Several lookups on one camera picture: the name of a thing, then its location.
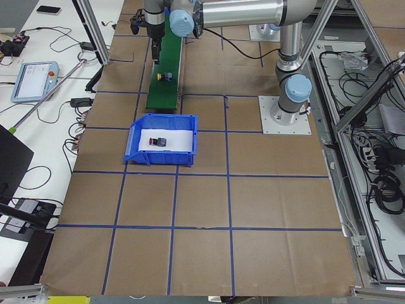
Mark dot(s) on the green conveyor belt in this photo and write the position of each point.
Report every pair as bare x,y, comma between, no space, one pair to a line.
163,95

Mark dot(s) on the yellow push button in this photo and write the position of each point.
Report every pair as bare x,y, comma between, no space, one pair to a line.
168,76

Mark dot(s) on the blue source bin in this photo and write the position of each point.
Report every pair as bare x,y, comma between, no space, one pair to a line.
161,121

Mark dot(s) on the red push button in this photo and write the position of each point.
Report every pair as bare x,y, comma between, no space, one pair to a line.
159,142

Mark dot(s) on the black smartphone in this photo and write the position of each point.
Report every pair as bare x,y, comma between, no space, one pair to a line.
53,10

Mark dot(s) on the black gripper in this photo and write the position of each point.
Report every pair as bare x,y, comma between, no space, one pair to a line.
155,30

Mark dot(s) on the black power adapter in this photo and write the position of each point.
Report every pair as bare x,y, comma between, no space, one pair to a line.
81,102

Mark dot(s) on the teach pendant tablet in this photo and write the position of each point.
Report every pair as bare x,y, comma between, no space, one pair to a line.
34,81

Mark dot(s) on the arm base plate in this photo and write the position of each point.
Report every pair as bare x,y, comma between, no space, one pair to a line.
274,121

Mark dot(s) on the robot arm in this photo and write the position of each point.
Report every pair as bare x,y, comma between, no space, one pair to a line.
195,17

